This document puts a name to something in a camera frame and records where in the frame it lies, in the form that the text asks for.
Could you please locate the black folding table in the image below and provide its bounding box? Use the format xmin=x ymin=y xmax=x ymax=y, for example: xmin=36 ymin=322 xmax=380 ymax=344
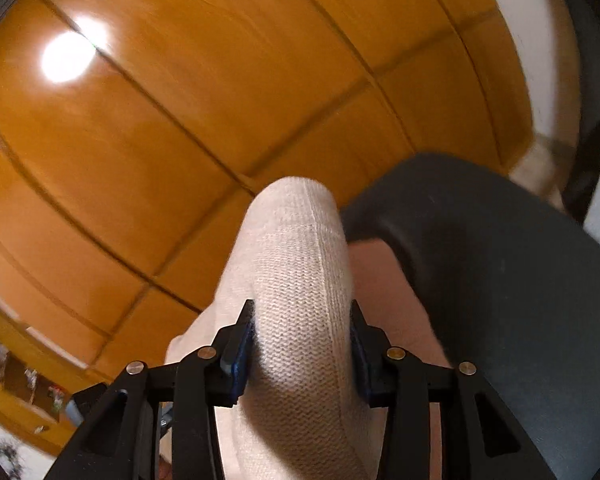
xmin=340 ymin=152 xmax=600 ymax=480

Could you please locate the beige knit sweater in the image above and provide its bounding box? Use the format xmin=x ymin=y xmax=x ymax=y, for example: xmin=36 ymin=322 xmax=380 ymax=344
xmin=157 ymin=176 xmax=453 ymax=480

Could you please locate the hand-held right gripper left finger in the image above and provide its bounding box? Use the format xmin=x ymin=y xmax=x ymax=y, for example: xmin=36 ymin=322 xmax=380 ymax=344
xmin=42 ymin=300 xmax=256 ymax=480

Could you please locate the wooden shelf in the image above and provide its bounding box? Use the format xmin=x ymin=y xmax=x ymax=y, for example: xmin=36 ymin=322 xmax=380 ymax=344
xmin=0 ymin=285 xmax=106 ymax=456

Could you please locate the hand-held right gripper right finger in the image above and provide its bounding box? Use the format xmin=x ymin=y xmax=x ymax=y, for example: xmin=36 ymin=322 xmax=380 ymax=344
xmin=350 ymin=300 xmax=556 ymax=480

